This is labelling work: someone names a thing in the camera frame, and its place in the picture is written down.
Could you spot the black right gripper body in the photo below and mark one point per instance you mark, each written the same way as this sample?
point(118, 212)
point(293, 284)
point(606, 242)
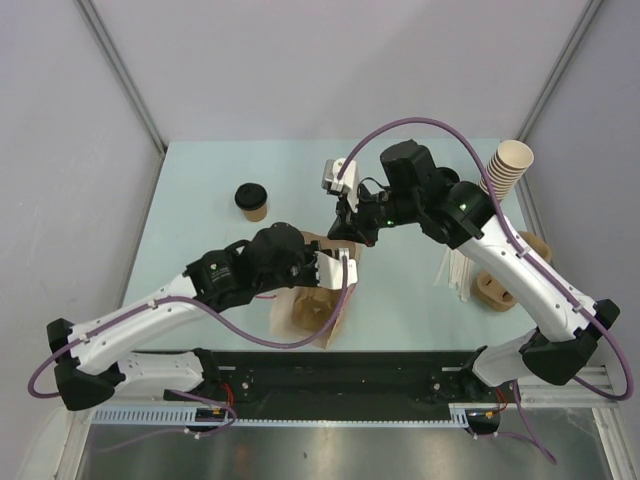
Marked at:
point(377, 211)

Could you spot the brown paper coffee cup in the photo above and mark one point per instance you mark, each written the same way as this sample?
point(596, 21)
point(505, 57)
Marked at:
point(256, 214)

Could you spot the pink and beige paper bag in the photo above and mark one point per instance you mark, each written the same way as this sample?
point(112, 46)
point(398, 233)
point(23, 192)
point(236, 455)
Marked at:
point(281, 311)

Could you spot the black plastic cup lid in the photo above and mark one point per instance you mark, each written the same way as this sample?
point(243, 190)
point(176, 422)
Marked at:
point(250, 196)

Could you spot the brown cardboard cup carrier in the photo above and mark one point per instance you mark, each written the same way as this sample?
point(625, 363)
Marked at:
point(313, 307)

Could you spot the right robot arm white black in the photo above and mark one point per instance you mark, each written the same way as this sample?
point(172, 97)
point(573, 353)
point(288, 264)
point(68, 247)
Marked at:
point(461, 215)

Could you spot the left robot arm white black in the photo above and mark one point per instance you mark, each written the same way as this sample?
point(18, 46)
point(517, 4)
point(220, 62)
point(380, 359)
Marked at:
point(86, 370)

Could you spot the bundle of white wrapped straws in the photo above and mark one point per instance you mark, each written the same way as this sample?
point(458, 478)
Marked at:
point(456, 271)

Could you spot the stack of paper cups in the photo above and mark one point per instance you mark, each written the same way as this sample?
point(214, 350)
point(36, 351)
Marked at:
point(507, 165)

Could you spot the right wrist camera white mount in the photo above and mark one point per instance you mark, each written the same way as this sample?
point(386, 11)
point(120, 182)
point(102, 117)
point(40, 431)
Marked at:
point(344, 187)

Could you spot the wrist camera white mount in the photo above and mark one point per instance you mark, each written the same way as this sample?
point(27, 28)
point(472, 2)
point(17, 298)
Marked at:
point(336, 269)
point(344, 187)

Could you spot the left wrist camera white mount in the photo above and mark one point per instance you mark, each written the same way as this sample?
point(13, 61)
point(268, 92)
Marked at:
point(336, 269)

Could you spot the white slotted cable duct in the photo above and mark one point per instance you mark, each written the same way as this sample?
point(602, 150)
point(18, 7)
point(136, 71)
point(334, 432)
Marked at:
point(192, 416)

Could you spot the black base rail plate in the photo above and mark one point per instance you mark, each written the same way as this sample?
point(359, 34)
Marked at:
point(346, 386)

